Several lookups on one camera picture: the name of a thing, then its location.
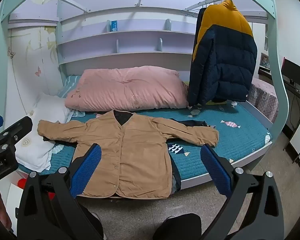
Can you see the black computer monitor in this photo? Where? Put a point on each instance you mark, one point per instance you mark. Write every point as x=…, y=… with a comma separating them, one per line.
x=293, y=72

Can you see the tan button jacket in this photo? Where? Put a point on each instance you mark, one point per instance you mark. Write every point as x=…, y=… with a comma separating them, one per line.
x=135, y=155

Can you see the white box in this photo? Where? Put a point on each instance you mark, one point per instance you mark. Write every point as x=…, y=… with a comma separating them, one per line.
x=13, y=205

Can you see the small blue box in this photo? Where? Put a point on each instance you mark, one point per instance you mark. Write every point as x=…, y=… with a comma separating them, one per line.
x=113, y=26

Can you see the red object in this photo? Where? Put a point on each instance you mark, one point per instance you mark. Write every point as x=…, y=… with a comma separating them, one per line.
x=22, y=183

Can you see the person's left forearm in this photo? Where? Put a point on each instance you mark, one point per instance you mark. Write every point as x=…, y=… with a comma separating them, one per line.
x=0, y=210

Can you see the photo frame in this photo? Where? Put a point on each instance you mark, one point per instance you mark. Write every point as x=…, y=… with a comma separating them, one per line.
x=265, y=60

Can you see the yellow and navy puffer jacket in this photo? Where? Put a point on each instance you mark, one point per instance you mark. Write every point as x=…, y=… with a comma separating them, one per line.
x=225, y=55

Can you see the dark garment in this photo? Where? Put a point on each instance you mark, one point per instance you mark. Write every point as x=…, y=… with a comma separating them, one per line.
x=176, y=177

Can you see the white pillow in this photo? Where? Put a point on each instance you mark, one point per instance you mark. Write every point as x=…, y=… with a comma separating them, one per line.
x=50, y=107

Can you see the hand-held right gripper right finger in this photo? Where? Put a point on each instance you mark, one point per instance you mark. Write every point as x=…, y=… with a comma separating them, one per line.
x=216, y=170

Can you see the person's left leg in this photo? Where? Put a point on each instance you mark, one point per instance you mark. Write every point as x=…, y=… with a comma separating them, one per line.
x=92, y=222

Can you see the pale green bunk bed frame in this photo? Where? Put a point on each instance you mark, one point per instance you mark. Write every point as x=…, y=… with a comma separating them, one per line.
x=277, y=80

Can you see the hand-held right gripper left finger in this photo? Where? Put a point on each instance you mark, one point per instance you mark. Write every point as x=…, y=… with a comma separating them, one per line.
x=86, y=170

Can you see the pink checked cloth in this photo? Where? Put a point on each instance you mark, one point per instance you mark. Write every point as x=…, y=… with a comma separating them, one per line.
x=262, y=97

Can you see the white butterfly print wardrobe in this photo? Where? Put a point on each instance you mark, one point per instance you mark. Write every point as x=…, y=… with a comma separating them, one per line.
x=27, y=67

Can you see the person's right leg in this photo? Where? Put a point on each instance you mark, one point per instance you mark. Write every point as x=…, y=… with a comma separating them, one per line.
x=180, y=227

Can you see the person's leg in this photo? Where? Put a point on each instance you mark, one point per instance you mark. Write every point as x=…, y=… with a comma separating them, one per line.
x=180, y=227
x=92, y=222

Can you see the lavender wall shelf unit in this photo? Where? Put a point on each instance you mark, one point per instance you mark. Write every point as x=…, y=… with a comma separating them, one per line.
x=140, y=33

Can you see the dark desk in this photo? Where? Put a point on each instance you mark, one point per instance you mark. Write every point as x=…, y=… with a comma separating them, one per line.
x=265, y=73

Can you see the striped light blue cloth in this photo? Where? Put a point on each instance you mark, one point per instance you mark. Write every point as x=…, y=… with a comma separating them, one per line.
x=67, y=85

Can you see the pink quilt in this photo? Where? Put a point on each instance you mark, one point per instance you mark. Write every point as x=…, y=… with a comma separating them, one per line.
x=127, y=87

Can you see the teal printed bed sheet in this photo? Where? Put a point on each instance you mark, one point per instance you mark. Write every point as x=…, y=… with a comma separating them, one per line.
x=240, y=140

